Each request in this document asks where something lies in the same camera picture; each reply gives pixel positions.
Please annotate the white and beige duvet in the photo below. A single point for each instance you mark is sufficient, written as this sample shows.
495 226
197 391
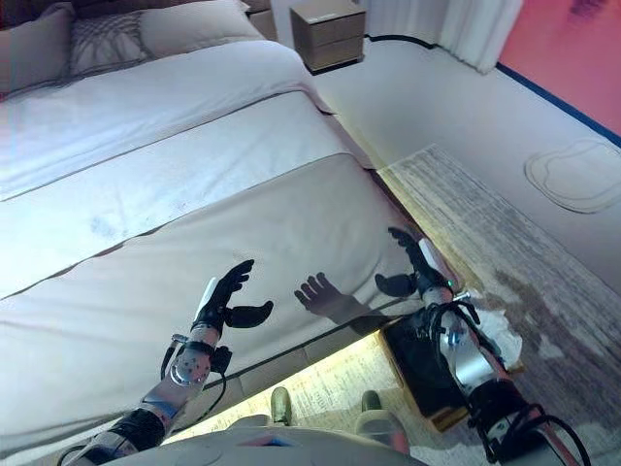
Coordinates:
145 111

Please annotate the robot left leg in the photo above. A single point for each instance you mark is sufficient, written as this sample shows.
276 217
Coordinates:
280 405

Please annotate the grey striped rug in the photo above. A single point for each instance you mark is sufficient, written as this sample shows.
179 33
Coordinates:
485 228

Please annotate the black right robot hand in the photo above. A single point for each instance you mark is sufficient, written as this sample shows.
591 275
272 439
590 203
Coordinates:
427 272

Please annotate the patterned woven cushion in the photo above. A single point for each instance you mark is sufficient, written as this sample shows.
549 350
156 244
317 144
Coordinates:
107 43

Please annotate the brown wooden side panel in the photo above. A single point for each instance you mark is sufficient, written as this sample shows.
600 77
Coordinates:
262 19

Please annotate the white pleated curtain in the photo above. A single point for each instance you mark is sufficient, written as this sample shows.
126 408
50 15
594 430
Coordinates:
480 34

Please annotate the large beige pillow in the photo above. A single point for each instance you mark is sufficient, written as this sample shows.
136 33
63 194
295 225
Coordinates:
199 24

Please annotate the white textured bed sheet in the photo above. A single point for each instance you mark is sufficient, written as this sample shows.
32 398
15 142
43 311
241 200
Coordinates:
218 170

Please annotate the beige bed runner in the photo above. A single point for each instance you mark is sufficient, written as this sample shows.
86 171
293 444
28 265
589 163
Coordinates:
145 291

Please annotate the grey robot torso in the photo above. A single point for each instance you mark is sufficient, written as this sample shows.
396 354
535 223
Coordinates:
267 449

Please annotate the black garment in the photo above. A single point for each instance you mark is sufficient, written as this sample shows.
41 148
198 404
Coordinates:
422 374

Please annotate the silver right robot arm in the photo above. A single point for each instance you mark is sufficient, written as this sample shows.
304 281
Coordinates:
470 359

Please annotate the plain grey-beige pillow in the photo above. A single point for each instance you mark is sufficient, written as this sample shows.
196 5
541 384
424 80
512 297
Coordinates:
34 53

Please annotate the white garment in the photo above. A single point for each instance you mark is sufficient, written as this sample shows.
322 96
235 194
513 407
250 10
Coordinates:
504 335

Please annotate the white cloud-shaped floor mat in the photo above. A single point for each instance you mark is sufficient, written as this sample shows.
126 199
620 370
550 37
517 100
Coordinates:
572 179

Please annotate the robot leg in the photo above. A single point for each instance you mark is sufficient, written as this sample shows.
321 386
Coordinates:
383 427
280 405

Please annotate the brown woven basket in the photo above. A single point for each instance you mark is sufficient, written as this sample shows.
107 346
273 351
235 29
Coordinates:
393 369

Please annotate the robot right leg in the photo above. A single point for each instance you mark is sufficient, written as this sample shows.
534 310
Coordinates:
383 427

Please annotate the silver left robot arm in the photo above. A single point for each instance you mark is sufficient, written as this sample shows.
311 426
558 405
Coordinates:
189 369

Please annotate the brown wooden nightstand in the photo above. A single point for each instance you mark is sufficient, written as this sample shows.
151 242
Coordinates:
330 39

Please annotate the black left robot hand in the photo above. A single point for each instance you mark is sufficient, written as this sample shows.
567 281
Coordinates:
213 306

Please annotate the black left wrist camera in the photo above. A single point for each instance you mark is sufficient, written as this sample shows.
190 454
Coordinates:
222 360

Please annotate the beige upholstered bed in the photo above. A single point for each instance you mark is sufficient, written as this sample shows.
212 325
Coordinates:
218 242

